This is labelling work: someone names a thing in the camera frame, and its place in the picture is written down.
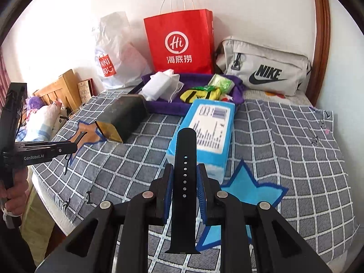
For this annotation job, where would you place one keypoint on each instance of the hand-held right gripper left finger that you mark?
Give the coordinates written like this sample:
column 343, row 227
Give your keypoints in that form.
column 168, row 196

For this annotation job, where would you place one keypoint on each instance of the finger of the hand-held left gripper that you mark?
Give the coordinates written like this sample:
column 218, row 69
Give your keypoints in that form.
column 68, row 147

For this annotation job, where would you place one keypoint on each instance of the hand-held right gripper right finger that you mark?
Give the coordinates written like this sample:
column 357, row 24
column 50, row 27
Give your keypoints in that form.
column 202, row 196

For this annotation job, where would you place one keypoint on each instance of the dark tin box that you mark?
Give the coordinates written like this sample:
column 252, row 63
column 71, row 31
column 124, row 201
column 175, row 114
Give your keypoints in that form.
column 125, row 113

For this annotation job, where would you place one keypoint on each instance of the blue tissue pack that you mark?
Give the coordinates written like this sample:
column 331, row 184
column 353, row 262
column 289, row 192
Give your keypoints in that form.
column 204, row 125

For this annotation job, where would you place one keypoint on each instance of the purple fabric basket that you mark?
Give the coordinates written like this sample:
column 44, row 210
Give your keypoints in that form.
column 165, row 106

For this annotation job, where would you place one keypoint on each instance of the white tomato print packet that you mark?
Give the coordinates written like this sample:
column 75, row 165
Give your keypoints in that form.
column 226, row 98

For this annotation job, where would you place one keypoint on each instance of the small yellow bag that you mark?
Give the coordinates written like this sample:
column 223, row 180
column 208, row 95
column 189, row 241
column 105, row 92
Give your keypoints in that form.
column 199, row 95

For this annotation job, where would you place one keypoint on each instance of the white cloth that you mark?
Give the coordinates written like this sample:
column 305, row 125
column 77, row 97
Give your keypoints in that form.
column 156, row 86

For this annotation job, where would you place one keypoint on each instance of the green snack packet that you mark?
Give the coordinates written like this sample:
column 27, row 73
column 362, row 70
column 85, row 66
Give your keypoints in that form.
column 203, row 88

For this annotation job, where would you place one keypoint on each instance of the light green tissue packet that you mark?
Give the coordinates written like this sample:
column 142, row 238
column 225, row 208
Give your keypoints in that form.
column 220, row 82

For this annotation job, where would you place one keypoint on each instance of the person's left hand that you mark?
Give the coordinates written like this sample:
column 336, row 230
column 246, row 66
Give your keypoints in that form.
column 18, row 196

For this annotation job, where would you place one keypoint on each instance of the floral quilt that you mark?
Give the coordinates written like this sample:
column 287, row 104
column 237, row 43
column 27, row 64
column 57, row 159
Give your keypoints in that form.
column 42, row 122

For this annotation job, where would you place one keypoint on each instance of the purple plush toy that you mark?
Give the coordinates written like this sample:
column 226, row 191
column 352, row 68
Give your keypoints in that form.
column 34, row 103

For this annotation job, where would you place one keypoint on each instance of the wooden headboard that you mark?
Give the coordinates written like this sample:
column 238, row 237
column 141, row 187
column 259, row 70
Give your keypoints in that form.
column 62, row 91

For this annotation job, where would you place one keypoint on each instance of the brown patterned book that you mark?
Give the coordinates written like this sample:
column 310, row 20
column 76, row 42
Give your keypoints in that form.
column 85, row 91

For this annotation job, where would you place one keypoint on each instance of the green bed sheet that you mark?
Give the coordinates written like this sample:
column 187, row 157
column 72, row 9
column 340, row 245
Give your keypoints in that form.
column 39, row 216

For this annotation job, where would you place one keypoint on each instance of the pink striped curtain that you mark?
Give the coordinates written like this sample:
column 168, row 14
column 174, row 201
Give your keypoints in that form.
column 3, row 74

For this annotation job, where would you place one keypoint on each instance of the grey checked blanket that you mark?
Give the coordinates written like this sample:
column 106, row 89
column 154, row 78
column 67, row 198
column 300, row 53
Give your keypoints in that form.
column 284, row 148

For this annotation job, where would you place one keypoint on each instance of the white plastic shopping bag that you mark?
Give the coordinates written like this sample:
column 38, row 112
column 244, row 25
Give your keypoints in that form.
column 119, row 54

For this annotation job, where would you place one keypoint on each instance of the white printed bed sheet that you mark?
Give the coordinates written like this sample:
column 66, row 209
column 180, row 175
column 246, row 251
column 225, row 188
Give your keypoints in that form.
column 293, row 98

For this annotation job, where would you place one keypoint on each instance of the grey waist bag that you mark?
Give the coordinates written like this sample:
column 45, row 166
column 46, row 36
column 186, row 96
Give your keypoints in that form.
column 264, row 54

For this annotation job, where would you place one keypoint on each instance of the red paper bag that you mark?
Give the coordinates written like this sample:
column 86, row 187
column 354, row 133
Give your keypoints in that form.
column 182, row 28

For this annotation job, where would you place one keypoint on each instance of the brown wooden door frame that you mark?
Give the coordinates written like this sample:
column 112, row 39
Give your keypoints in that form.
column 320, row 48

